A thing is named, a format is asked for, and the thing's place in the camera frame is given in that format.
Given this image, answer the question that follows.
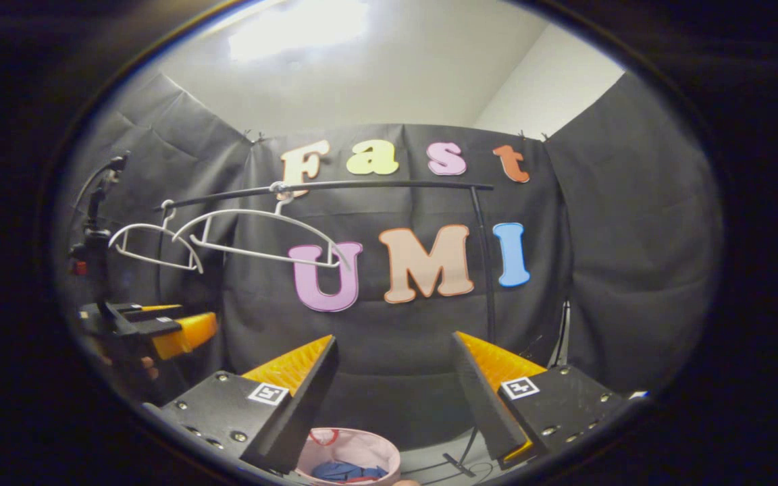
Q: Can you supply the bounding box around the blue corduroy jacket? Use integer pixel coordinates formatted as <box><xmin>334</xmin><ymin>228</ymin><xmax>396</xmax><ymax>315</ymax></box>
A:
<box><xmin>311</xmin><ymin>460</ymin><xmax>390</xmax><ymax>483</ymax></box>

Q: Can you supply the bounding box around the black tripod stand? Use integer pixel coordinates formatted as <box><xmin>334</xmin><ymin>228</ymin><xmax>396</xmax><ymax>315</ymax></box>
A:
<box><xmin>524</xmin><ymin>297</ymin><xmax>573</xmax><ymax>369</ymax></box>

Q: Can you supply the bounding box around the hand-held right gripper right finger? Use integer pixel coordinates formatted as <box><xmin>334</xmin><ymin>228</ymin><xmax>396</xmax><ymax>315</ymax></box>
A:
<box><xmin>452</xmin><ymin>331</ymin><xmax>633</xmax><ymax>461</ymax></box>

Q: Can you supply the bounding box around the black floor cable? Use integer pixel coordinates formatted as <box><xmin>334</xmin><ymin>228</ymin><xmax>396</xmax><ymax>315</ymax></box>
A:
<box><xmin>403</xmin><ymin>425</ymin><xmax>498</xmax><ymax>481</ymax></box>

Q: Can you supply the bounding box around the pink laundry hamper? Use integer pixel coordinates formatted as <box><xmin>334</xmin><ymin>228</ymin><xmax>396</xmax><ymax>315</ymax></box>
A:
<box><xmin>294</xmin><ymin>427</ymin><xmax>402</xmax><ymax>485</ymax></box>

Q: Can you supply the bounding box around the white clothes hanger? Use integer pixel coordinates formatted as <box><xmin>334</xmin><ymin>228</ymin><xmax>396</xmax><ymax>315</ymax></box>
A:
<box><xmin>108</xmin><ymin>200</ymin><xmax>205</xmax><ymax>274</ymax></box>
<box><xmin>172</xmin><ymin>182</ymin><xmax>353</xmax><ymax>272</ymax></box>

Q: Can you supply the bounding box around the black backdrop cloth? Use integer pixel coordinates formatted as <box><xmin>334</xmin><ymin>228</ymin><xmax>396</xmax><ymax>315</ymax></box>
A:
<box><xmin>58</xmin><ymin>73</ymin><xmax>724</xmax><ymax>450</ymax></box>

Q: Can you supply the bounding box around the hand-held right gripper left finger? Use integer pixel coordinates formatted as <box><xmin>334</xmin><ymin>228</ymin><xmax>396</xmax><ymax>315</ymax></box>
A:
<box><xmin>142</xmin><ymin>334</ymin><xmax>340</xmax><ymax>475</ymax></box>

